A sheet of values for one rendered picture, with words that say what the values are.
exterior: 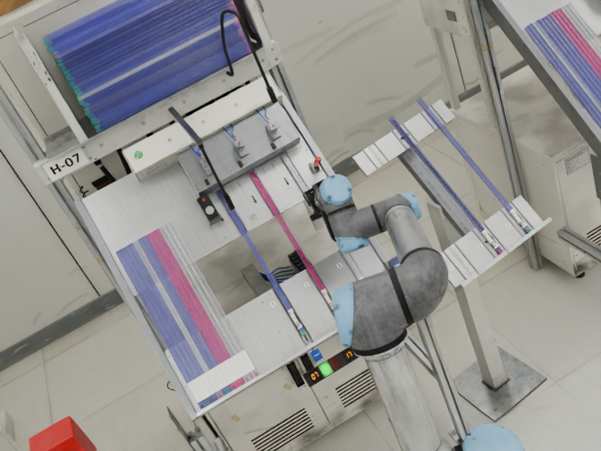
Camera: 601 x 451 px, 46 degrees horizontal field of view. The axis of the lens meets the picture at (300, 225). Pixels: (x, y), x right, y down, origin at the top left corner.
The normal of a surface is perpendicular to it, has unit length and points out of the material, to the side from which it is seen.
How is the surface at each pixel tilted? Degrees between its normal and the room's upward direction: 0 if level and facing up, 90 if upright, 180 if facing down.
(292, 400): 90
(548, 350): 0
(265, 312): 46
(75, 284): 90
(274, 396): 90
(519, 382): 0
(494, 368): 90
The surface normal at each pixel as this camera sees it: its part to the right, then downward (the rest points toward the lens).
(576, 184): 0.37, 0.40
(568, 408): -0.35, -0.78
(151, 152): 0.03, -0.25
